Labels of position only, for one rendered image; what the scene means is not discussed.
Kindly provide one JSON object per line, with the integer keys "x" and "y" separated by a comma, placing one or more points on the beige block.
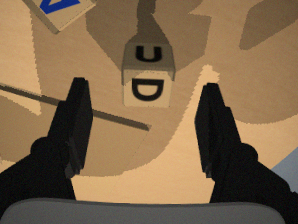
{"x": 147, "y": 74}
{"x": 58, "y": 14}

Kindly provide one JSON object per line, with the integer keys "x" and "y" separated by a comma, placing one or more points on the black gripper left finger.
{"x": 56, "y": 158}

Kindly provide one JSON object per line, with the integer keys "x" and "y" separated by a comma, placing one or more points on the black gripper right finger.
{"x": 233, "y": 165}

